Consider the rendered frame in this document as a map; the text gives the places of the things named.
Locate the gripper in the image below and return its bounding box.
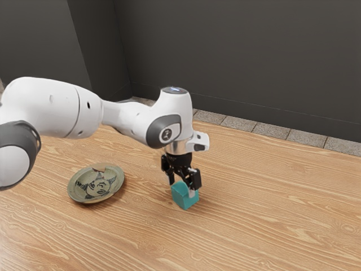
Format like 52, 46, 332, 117
160, 152, 202, 199

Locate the teal block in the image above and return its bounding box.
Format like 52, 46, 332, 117
170, 181, 200, 211

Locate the olive painted ceramic plate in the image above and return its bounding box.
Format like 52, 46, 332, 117
67, 163, 125, 206

